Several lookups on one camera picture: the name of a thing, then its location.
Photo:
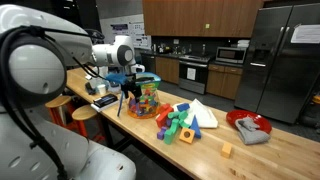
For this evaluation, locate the stainless steel refrigerator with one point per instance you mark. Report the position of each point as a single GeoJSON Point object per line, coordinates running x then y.
{"type": "Point", "coordinates": [283, 73]}

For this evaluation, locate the stainless oven stove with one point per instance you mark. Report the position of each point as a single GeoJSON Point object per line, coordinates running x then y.
{"type": "Point", "coordinates": [195, 75]}

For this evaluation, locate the white cloth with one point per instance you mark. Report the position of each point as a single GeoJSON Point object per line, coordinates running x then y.
{"type": "Point", "coordinates": [204, 116]}

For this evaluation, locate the silver microwave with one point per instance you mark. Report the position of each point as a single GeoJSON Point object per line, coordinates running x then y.
{"type": "Point", "coordinates": [230, 55]}

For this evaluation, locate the wooden upper cabinets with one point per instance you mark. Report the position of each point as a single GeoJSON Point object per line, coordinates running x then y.
{"type": "Point", "coordinates": [183, 16]}

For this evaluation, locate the small orange foam cube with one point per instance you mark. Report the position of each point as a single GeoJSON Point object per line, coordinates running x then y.
{"type": "Point", "coordinates": [226, 150]}

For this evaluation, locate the red rectangular foam block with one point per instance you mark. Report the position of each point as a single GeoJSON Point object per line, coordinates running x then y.
{"type": "Point", "coordinates": [163, 119]}

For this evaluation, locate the white wall poster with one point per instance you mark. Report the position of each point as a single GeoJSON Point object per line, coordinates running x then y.
{"type": "Point", "coordinates": [141, 36]}

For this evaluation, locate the black book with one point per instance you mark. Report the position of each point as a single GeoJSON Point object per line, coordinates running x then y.
{"type": "Point", "coordinates": [105, 100]}

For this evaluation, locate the small purple notched foam block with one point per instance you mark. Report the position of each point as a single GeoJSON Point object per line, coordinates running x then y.
{"type": "Point", "coordinates": [161, 135]}

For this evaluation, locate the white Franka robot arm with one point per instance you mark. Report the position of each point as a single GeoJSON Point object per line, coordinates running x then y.
{"type": "Point", "coordinates": [33, 66]}

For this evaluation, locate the white cup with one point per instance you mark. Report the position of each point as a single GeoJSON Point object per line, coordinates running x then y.
{"type": "Point", "coordinates": [101, 90]}

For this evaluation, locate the blue triangular foam block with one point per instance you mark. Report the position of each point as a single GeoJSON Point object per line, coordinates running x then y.
{"type": "Point", "coordinates": [195, 130]}

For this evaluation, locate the blue rectangular foam block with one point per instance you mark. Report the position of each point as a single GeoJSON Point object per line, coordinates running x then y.
{"type": "Point", "coordinates": [183, 107]}

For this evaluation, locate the green cylinder foam block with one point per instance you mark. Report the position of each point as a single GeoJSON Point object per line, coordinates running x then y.
{"type": "Point", "coordinates": [175, 115]}

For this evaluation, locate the small green foam block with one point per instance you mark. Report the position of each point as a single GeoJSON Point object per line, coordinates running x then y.
{"type": "Point", "coordinates": [184, 124]}

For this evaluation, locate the wooden stool orange legs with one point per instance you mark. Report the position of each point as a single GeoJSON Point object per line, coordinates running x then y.
{"type": "Point", "coordinates": [58, 101]}
{"type": "Point", "coordinates": [84, 112]}

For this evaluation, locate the wooden lower cabinet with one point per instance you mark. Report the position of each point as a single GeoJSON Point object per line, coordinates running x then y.
{"type": "Point", "coordinates": [166, 70]}
{"type": "Point", "coordinates": [223, 81]}

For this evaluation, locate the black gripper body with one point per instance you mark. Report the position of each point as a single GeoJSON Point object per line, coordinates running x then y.
{"type": "Point", "coordinates": [131, 83]}

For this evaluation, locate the red notched foam block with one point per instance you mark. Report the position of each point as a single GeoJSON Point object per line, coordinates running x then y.
{"type": "Point", "coordinates": [165, 106]}

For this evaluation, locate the green sticky note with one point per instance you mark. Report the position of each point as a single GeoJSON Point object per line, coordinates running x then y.
{"type": "Point", "coordinates": [207, 26]}

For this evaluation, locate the clear jar of toys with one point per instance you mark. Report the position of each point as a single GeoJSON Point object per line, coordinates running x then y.
{"type": "Point", "coordinates": [148, 103]}

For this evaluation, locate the red plate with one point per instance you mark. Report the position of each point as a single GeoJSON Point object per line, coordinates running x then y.
{"type": "Point", "coordinates": [240, 116]}

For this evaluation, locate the stack of white bowls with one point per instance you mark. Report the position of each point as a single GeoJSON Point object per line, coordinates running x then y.
{"type": "Point", "coordinates": [243, 43]}

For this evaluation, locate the orange foam block with hole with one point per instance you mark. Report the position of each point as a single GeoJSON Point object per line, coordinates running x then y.
{"type": "Point", "coordinates": [182, 138]}

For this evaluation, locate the grey towel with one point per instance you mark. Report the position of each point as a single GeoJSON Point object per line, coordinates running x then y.
{"type": "Point", "coordinates": [251, 135]}

